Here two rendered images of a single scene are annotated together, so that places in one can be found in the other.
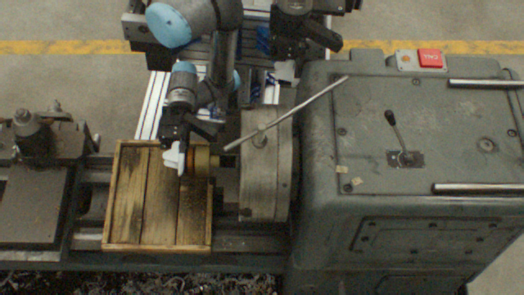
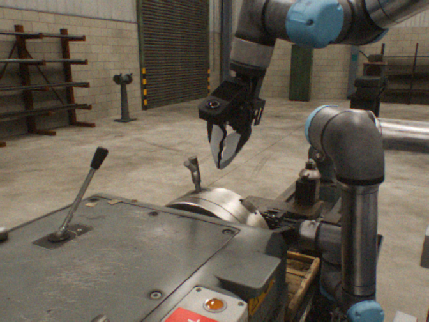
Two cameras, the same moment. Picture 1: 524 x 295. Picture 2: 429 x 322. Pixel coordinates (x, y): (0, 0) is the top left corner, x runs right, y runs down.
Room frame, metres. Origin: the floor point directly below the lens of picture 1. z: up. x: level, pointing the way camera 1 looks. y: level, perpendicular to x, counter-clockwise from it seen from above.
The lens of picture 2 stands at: (1.28, -0.70, 1.55)
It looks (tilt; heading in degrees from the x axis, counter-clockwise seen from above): 16 degrees down; 124
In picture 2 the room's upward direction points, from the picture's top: straight up
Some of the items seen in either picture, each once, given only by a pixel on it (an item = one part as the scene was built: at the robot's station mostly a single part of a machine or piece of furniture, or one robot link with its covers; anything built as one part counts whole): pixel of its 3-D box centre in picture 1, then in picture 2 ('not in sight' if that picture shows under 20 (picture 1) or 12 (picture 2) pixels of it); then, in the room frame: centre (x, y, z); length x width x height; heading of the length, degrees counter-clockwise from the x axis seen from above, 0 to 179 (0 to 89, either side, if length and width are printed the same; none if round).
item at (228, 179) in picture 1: (229, 190); not in sight; (0.70, 0.07, 1.09); 0.12 x 0.11 x 0.05; 5
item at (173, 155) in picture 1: (173, 156); not in sight; (0.78, 0.23, 1.10); 0.09 x 0.06 x 0.03; 4
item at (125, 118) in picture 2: not in sight; (124, 97); (-5.72, 5.98, 0.57); 0.47 x 0.37 x 1.14; 97
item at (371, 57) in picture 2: not in sight; (364, 89); (-0.72, 8.37, 0.82); 2.22 x 0.91 x 1.64; 97
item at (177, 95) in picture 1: (181, 102); (309, 234); (0.97, 0.24, 1.08); 0.08 x 0.05 x 0.08; 94
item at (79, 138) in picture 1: (49, 149); (305, 210); (0.83, 0.60, 0.99); 0.20 x 0.10 x 0.05; 95
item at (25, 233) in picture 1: (38, 176); (290, 216); (0.77, 0.63, 0.95); 0.43 x 0.17 x 0.05; 5
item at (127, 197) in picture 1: (161, 194); (251, 271); (0.78, 0.28, 0.89); 0.36 x 0.30 x 0.04; 5
